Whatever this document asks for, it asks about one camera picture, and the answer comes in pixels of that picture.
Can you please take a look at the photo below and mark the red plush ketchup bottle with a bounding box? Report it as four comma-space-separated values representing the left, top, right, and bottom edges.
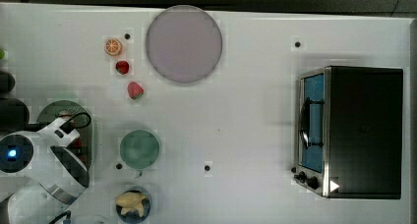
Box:
57, 110, 87, 163

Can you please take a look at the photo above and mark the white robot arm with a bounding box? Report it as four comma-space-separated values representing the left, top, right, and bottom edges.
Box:
1, 118, 89, 224

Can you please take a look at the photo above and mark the lilac round plate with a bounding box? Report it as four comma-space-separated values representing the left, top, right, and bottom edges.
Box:
146, 5, 222, 84

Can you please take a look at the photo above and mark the pink strawberry toy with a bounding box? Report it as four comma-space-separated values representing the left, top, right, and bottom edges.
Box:
127, 82, 145, 99

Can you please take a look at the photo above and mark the red strawberry toy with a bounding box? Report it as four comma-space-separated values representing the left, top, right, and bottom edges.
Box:
115, 61, 130, 75

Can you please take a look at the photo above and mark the orange slice toy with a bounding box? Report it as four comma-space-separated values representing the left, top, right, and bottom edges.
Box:
104, 38, 123, 56

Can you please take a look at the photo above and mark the yellow plush chicken toy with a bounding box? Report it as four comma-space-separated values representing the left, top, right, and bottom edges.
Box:
116, 192, 147, 217

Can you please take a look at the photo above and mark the blue bowl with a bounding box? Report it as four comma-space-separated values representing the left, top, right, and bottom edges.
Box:
115, 190, 151, 224

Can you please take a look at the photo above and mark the silver toaster oven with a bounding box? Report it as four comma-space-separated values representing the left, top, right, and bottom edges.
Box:
291, 66, 403, 199

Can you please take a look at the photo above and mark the black frying pan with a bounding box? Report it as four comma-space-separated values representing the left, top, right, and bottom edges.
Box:
0, 98, 30, 131

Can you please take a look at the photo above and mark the small black bowl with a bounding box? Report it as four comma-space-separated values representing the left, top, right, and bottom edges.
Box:
0, 71, 16, 93

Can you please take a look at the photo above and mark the green lime toy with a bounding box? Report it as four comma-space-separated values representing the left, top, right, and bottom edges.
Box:
0, 49, 5, 59

